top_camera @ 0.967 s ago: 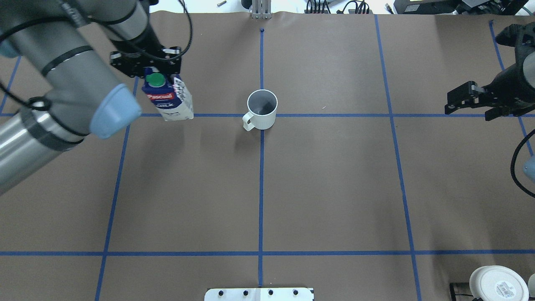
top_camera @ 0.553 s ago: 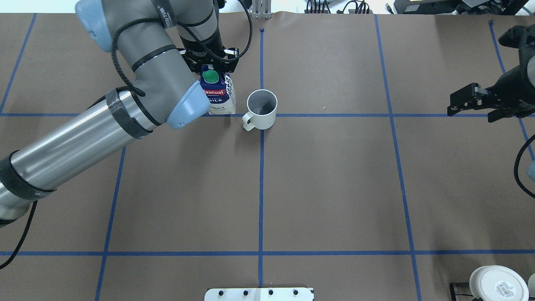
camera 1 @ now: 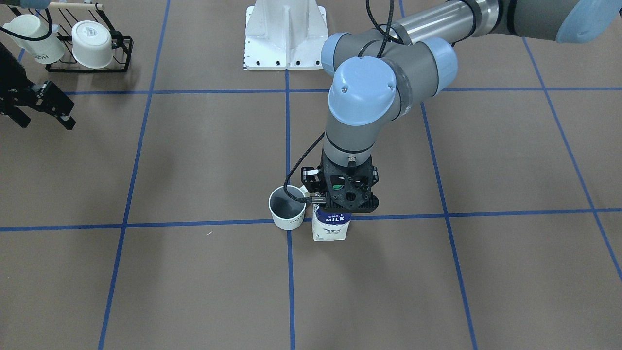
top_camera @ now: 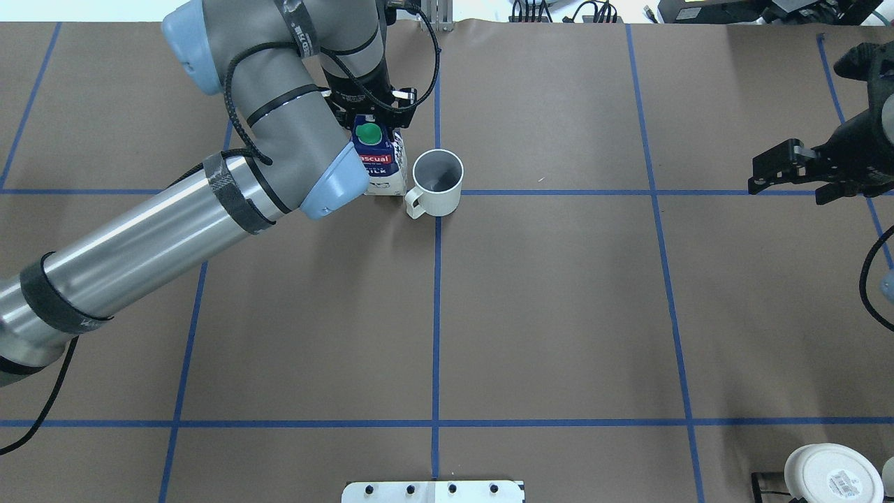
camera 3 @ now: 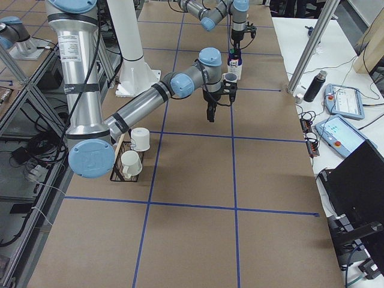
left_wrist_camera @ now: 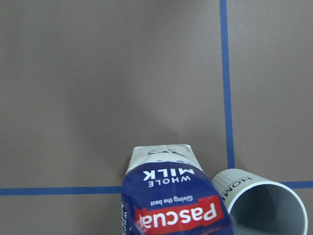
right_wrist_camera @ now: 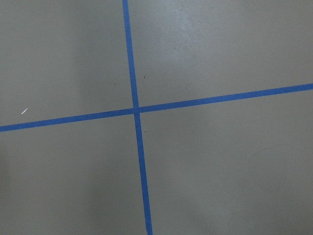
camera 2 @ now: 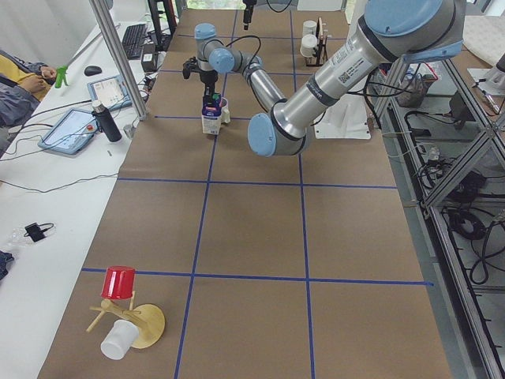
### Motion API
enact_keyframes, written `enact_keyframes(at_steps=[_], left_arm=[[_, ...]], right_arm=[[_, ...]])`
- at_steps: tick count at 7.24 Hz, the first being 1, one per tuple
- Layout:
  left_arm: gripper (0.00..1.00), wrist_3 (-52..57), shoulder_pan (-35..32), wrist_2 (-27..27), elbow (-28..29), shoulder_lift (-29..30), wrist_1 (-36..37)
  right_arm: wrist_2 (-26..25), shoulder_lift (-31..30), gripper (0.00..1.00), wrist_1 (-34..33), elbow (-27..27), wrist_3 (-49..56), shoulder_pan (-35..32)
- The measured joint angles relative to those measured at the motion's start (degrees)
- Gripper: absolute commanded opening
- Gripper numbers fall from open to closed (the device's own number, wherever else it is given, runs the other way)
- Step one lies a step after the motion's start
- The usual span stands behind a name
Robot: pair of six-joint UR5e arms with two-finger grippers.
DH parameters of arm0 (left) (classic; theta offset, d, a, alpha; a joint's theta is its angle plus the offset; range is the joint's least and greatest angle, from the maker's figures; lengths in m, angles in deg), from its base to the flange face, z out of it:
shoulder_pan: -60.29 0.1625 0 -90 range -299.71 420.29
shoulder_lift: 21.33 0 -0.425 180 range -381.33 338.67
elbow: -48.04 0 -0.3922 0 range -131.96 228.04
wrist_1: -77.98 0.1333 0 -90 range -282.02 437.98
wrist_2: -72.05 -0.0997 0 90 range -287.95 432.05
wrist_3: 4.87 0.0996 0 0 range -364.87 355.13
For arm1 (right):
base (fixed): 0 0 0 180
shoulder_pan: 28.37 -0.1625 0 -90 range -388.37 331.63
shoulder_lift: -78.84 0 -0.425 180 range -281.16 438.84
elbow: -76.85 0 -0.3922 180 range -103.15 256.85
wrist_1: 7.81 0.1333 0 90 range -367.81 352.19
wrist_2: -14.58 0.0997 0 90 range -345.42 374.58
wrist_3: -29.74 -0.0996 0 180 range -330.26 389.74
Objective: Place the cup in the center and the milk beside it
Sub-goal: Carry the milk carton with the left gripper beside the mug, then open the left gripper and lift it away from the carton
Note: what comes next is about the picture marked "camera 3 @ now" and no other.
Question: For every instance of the teach pendant blue near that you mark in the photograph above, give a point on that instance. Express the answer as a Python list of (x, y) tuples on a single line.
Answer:
[(340, 135)]

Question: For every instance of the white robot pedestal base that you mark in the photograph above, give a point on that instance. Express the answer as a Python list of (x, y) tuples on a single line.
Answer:
[(135, 76)]

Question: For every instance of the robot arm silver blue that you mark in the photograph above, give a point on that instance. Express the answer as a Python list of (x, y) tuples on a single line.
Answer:
[(89, 135), (210, 18)]

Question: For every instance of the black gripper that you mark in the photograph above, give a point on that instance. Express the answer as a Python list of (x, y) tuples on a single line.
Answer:
[(236, 36), (209, 98)]

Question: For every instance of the teach pendant blue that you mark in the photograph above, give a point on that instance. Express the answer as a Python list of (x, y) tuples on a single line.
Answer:
[(340, 135), (345, 101)]

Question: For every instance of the aluminium frame post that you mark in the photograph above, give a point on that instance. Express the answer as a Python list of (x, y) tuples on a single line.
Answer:
[(319, 28)]

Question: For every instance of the black wire mug rack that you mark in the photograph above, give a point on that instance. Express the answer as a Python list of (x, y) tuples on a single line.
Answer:
[(123, 145)]

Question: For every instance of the teach pendant blue far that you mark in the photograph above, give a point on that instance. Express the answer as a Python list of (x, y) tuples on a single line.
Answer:
[(345, 101)]

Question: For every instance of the white upside-down mug on rack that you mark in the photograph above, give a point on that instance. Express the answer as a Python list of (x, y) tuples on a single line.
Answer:
[(140, 139)]

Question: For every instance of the black water bottle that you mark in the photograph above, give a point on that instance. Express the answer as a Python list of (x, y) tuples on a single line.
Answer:
[(315, 86)]

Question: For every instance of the white mug grey inside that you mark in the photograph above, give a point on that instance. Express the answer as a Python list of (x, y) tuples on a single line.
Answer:
[(230, 77)]

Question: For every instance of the black laptop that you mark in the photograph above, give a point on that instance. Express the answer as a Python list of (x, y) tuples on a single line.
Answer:
[(355, 186)]

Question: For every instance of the blue white milk carton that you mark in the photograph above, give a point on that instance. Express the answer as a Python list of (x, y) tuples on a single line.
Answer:
[(234, 62)]

